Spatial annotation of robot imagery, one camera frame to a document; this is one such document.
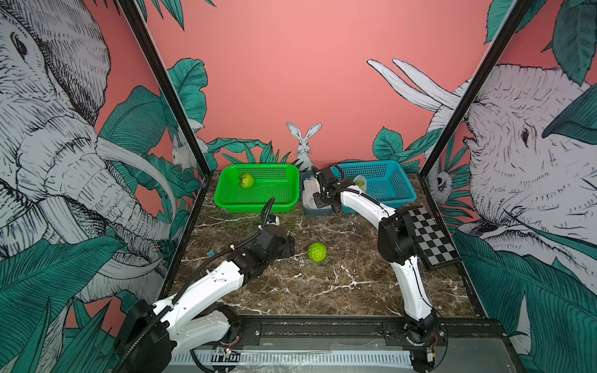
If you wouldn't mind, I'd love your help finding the white foam net sleeve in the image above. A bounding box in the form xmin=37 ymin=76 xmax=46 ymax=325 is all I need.
xmin=353 ymin=175 xmax=367 ymax=192

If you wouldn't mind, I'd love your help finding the custard apple green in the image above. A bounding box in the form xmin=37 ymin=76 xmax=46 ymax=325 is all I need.
xmin=308 ymin=242 xmax=327 ymax=263
xmin=239 ymin=173 xmax=255 ymax=189

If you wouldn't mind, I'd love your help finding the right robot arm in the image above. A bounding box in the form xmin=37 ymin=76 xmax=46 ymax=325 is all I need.
xmin=311 ymin=166 xmax=440 ymax=347

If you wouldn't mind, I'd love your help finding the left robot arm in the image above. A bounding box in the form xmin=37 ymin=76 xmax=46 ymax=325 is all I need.
xmin=113 ymin=198 xmax=295 ymax=372

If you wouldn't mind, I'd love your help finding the grey bin of foam nets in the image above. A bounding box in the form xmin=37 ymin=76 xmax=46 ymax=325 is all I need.
xmin=301 ymin=171 xmax=342 ymax=217

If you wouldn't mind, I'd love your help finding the green plastic basket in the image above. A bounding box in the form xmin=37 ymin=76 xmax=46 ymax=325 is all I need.
xmin=215 ymin=163 xmax=300 ymax=213

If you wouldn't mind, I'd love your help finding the teal plastic basket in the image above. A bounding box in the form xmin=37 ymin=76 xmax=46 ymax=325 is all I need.
xmin=338 ymin=160 xmax=417 ymax=208

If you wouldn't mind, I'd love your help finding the checkerboard calibration board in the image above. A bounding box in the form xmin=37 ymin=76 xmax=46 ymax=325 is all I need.
xmin=408 ymin=207 xmax=461 ymax=270

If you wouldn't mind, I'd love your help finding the white slotted cable duct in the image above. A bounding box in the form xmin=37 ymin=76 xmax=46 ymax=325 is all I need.
xmin=194 ymin=349 xmax=413 ymax=370

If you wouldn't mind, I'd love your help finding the black front frame rail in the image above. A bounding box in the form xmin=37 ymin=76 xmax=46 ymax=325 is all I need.
xmin=234 ymin=315 xmax=507 ymax=350

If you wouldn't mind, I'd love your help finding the black frame post right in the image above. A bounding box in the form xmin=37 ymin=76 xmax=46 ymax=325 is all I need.
xmin=418 ymin=0 xmax=533 ymax=179

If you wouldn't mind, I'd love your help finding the black frame post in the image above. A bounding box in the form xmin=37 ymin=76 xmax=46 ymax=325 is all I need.
xmin=418 ymin=0 xmax=533 ymax=179
xmin=118 ymin=0 xmax=211 ymax=180

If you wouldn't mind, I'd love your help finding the black frame post left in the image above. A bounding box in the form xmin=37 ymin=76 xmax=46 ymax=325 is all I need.
xmin=118 ymin=0 xmax=211 ymax=180

